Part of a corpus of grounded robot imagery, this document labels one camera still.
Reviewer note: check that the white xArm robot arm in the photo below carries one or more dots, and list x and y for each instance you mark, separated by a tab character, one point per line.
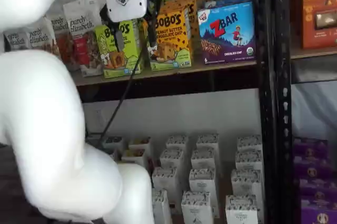
39	116

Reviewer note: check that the green Bobo's snack box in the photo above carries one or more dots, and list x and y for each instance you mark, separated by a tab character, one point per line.
165	0
110	61

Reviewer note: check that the wooden shelf board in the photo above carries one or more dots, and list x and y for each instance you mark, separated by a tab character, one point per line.
313	51
184	70

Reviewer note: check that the black metal shelf rack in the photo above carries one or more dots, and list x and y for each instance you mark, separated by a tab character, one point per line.
273	103

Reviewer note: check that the large orange product box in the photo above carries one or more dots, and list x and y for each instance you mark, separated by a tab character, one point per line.
318	11

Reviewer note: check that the purple product box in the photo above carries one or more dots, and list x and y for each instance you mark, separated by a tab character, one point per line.
319	214
313	168
318	191
310	147

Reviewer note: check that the white carton with colourful print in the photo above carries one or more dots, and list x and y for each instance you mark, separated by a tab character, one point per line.
140	143
113	143
134	157

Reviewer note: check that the white patterned carton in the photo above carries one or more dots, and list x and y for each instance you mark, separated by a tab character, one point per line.
197	208
247	182
171	159
248	159
162	208
202	180
177	142
249	142
241	209
166	182
208	142
204	159

